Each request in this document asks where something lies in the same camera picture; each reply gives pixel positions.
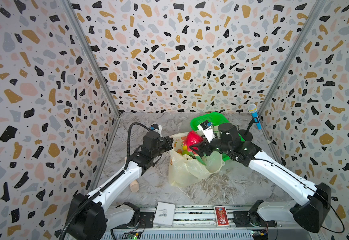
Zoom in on red dragon fruit toy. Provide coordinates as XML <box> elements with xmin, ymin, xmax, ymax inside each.
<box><xmin>182</xmin><ymin>131</ymin><xmax>203</xmax><ymax>154</ymax></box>

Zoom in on cream plastic bag orange print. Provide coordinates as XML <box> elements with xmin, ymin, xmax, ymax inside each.
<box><xmin>168</xmin><ymin>133</ymin><xmax>225</xmax><ymax>188</ymax></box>

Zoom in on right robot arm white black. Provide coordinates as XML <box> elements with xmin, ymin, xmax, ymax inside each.
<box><xmin>189</xmin><ymin>121</ymin><xmax>331</xmax><ymax>233</ymax></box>

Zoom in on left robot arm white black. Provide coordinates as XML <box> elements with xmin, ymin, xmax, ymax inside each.
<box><xmin>59</xmin><ymin>131</ymin><xmax>174</xmax><ymax>240</ymax></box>

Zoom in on black microphone stand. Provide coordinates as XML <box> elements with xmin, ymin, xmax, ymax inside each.
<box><xmin>238</xmin><ymin>119</ymin><xmax>255</xmax><ymax>142</ymax></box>

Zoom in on green plastic basket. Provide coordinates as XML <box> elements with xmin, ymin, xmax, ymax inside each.
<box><xmin>190</xmin><ymin>113</ymin><xmax>244</xmax><ymax>159</ymax></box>

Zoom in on blue toy microphone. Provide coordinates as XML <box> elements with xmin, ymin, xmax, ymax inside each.
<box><xmin>248</xmin><ymin>104</ymin><xmax>261</xmax><ymax>130</ymax></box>

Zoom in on wooden rolling pin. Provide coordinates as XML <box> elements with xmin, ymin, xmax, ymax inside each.
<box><xmin>130</xmin><ymin>180</ymin><xmax>140</xmax><ymax>193</ymax></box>

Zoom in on white cardboard box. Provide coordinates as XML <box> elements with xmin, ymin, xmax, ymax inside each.
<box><xmin>153</xmin><ymin>202</ymin><xmax>175</xmax><ymax>227</ymax></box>

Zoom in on red card pack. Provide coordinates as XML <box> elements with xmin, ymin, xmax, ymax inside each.
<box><xmin>213</xmin><ymin>206</ymin><xmax>230</xmax><ymax>227</ymax></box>

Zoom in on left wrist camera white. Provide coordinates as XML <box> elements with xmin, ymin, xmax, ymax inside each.
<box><xmin>150</xmin><ymin>124</ymin><xmax>163</xmax><ymax>136</ymax></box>

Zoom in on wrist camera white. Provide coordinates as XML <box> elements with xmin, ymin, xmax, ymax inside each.
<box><xmin>150</xmin><ymin>124</ymin><xmax>163</xmax><ymax>136</ymax></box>
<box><xmin>197</xmin><ymin>120</ymin><xmax>215</xmax><ymax>143</ymax></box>

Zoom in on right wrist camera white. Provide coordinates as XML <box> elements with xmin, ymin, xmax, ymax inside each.
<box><xmin>197</xmin><ymin>120</ymin><xmax>215</xmax><ymax>143</ymax></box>

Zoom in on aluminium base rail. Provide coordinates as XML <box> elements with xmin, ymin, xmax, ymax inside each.
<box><xmin>65</xmin><ymin>204</ymin><xmax>325</xmax><ymax>240</ymax></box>

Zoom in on black corrugated cable hose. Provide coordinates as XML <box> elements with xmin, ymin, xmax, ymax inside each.
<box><xmin>58</xmin><ymin>122</ymin><xmax>153</xmax><ymax>240</ymax></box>

